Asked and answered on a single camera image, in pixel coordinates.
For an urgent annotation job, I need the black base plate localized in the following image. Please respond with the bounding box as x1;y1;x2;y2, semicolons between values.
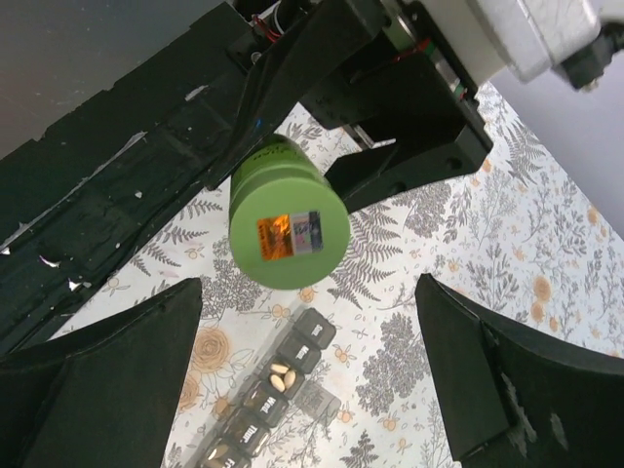
1;1;316;354

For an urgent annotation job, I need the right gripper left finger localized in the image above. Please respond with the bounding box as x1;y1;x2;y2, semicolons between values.
1;278;202;467

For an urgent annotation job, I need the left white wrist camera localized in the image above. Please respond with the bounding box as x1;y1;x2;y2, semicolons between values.
423;0;623;85

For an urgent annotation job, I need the grey weekly pill organizer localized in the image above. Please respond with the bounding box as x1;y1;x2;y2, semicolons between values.
195;307;341;467

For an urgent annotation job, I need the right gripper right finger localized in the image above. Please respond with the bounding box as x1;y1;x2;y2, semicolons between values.
415;274;623;467

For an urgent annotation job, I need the green pill bottle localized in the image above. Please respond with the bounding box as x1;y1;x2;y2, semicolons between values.
229;135;329;216

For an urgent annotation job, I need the green bottle cap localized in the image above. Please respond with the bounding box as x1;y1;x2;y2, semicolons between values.
229;176;350;291

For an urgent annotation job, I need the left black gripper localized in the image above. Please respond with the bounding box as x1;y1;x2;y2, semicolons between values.
204;0;493;214

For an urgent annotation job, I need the floral table mat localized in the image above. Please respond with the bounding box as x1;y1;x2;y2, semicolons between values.
59;84;623;467

